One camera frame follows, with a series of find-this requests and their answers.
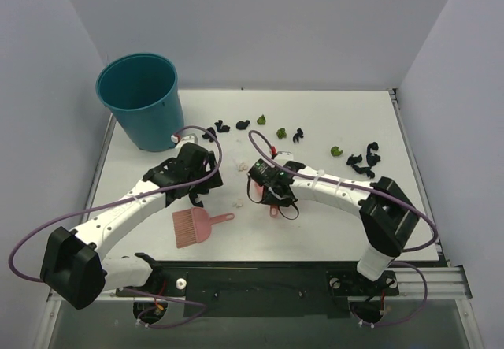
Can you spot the green paper scrap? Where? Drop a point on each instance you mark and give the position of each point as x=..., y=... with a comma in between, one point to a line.
x=261, y=120
x=281, y=133
x=336, y=151

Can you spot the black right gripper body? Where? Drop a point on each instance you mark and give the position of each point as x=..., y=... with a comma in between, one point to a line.
x=269, y=193

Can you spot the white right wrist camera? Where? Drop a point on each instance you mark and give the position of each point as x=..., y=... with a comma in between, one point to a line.
x=281, y=157

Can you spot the white paper scrap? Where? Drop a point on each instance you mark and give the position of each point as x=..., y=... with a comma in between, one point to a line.
x=238, y=203
x=242, y=167

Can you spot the pink hand brush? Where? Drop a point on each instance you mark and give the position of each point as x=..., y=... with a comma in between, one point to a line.
x=194, y=225

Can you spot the pink plastic dustpan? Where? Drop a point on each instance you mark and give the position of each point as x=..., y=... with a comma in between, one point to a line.
x=274, y=211

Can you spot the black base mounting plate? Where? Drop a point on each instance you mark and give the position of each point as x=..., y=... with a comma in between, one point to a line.
x=265, y=289

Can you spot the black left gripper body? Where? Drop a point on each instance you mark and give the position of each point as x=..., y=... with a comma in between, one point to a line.
x=209, y=175

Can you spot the aluminium table frame rail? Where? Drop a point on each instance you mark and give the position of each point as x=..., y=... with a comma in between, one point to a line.
x=444, y=282

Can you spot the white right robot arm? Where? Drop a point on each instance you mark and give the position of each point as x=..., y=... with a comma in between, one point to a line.
x=380, y=205

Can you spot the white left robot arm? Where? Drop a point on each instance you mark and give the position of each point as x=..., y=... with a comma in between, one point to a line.
x=76, y=263

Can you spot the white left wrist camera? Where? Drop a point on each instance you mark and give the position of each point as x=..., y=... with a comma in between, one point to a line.
x=179, y=140

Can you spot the teal plastic bucket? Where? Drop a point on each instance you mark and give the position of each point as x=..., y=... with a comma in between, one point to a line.
x=141, y=92

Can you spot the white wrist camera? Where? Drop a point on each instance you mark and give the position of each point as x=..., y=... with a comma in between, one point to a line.
x=179, y=140
x=281, y=157

